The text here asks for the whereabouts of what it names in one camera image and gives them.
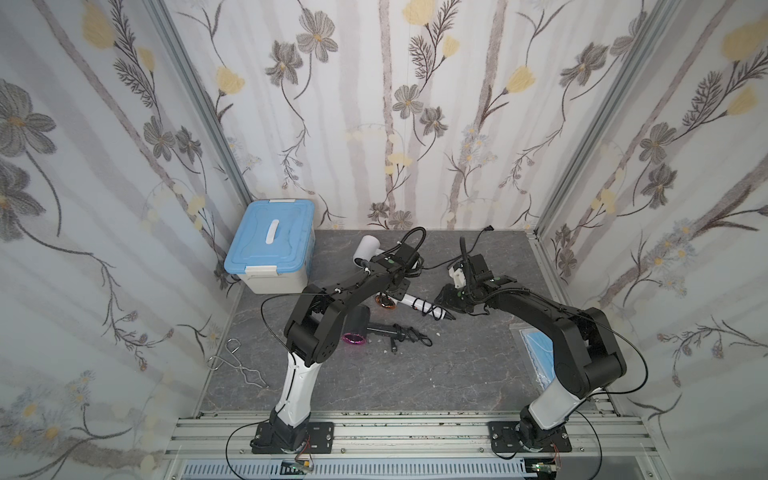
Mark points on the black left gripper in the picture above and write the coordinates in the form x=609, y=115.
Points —
x=399, y=288

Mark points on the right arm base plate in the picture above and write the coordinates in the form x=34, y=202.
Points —
x=507, y=437

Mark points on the white vented cable duct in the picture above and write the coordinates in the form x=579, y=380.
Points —
x=412, y=468

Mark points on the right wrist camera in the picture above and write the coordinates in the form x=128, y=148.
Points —
x=458, y=277

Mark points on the blue face mask pack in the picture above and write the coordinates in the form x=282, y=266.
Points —
x=536, y=351

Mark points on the white hair dryer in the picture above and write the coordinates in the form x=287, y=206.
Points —
x=422, y=306
x=368, y=248

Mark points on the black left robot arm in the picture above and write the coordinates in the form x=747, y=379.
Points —
x=312, y=334

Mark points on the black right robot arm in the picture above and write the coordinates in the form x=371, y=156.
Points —
x=586, y=353

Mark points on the dark grey pink hair dryer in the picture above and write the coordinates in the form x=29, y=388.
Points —
x=358, y=326

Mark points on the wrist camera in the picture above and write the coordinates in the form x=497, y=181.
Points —
x=411, y=246
x=458, y=277

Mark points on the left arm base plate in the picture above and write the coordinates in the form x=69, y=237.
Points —
x=314, y=438

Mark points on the aluminium rail frame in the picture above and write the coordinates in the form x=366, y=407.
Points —
x=605, y=446

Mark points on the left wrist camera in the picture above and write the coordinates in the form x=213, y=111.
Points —
x=411, y=246

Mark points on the metal wire tongs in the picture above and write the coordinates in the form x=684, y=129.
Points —
x=230, y=358

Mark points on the blue lid storage box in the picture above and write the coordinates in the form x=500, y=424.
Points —
x=273, y=246

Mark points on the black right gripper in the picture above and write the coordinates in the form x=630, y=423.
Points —
x=454, y=294

